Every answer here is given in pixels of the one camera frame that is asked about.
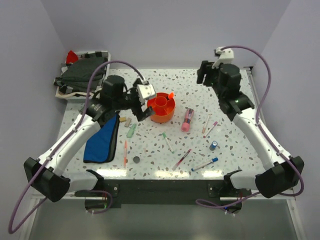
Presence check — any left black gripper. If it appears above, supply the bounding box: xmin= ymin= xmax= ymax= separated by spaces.
xmin=113 ymin=79 xmax=155 ymax=121

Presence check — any orange black highlighter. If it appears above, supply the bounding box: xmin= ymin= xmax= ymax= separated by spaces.
xmin=166 ymin=92 xmax=175 ymax=100

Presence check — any green capped white marker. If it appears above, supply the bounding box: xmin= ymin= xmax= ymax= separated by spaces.
xmin=162 ymin=132 xmax=175 ymax=154

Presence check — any magenta capped white marker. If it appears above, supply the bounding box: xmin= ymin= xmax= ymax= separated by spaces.
xmin=203 ymin=121 xmax=218 ymax=138

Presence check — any peach capped white marker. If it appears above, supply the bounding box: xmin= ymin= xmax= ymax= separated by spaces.
xmin=201 ymin=114 xmax=211 ymax=134

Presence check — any blue capped white marker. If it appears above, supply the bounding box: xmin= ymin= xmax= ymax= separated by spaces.
xmin=191 ymin=157 xmax=219 ymax=172

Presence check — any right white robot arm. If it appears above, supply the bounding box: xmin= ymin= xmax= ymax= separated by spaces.
xmin=196 ymin=60 xmax=305 ymax=198

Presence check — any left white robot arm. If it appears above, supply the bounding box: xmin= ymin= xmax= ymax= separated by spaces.
xmin=23 ymin=75 xmax=157 ymax=203

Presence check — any orange round desk organizer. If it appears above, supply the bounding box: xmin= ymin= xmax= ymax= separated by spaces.
xmin=147 ymin=92 xmax=176 ymax=124

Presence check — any beige speckled eraser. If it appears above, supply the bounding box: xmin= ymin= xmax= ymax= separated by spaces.
xmin=124 ymin=117 xmax=131 ymax=127

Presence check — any mint green highlighter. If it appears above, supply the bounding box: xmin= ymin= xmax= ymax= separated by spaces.
xmin=126 ymin=123 xmax=137 ymax=139

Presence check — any orange pink pen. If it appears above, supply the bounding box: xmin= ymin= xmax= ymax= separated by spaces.
xmin=123 ymin=140 xmax=128 ymax=168

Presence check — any grey round sharpener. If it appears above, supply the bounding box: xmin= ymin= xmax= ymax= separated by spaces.
xmin=133 ymin=156 xmax=140 ymax=164

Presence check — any blue fabric pencil pouch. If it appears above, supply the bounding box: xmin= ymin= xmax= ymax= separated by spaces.
xmin=83 ymin=113 xmax=120 ymax=164

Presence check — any blue round stamp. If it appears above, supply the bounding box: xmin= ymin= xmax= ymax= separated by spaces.
xmin=209 ymin=141 xmax=218 ymax=151

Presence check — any white bin with dark cloth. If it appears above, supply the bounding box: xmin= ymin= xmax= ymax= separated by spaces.
xmin=53 ymin=50 xmax=111 ymax=103

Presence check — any red clear pen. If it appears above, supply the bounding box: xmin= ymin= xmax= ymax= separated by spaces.
xmin=172 ymin=148 xmax=192 ymax=171

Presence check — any red cloth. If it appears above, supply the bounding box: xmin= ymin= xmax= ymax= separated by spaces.
xmin=65 ymin=50 xmax=79 ymax=64

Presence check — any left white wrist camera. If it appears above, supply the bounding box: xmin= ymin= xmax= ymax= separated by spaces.
xmin=136 ymin=84 xmax=157 ymax=104

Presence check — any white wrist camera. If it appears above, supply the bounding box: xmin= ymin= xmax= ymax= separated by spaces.
xmin=136 ymin=84 xmax=157 ymax=104
xmin=212 ymin=47 xmax=234 ymax=69

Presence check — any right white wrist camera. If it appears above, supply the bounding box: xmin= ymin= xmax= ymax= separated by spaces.
xmin=212 ymin=47 xmax=234 ymax=69

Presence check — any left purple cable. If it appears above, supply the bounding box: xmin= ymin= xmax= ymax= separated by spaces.
xmin=7 ymin=59 xmax=148 ymax=235

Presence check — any purple cable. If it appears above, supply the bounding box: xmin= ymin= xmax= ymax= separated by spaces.
xmin=195 ymin=45 xmax=305 ymax=210
xmin=7 ymin=59 xmax=148 ymax=235

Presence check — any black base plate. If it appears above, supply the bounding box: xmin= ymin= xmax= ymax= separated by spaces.
xmin=74 ymin=179 xmax=252 ymax=210

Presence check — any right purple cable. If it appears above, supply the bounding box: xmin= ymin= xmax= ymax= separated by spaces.
xmin=195 ymin=45 xmax=305 ymax=210

